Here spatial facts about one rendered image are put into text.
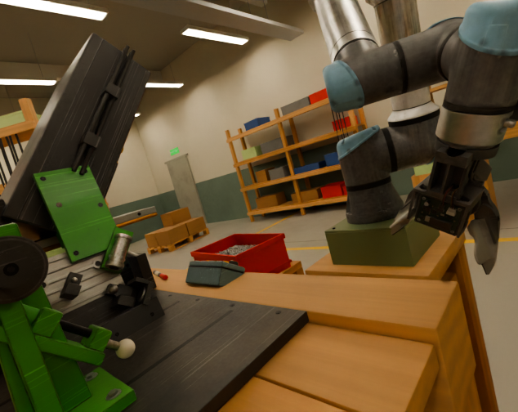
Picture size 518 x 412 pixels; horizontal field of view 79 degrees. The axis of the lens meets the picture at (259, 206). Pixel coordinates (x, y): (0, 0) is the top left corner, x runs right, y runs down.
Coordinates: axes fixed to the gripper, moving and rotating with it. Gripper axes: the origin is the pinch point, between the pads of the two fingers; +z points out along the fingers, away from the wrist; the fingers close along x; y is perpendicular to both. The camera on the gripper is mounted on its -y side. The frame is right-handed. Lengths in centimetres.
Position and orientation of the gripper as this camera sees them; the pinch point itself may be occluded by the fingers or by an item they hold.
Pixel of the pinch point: (437, 250)
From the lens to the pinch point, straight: 61.0
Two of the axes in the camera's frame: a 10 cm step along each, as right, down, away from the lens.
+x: 6.9, 3.4, -6.4
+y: -7.2, 4.0, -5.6
